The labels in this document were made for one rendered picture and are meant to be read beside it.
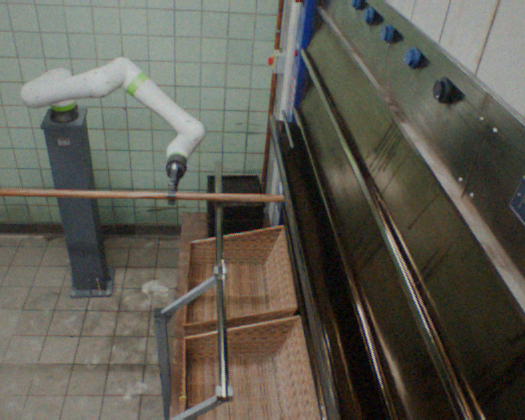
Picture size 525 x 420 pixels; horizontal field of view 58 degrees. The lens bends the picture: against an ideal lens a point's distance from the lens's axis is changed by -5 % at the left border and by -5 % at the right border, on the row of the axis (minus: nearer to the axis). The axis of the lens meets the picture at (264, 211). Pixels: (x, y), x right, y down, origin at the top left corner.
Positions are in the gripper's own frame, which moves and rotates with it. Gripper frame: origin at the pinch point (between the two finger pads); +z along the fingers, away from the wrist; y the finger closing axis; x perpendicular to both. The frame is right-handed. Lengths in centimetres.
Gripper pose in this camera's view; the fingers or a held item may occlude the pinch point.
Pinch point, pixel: (172, 195)
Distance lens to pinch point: 201.5
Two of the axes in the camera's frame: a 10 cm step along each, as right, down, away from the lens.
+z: 0.7, 6.0, -8.0
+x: -9.9, -0.3, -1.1
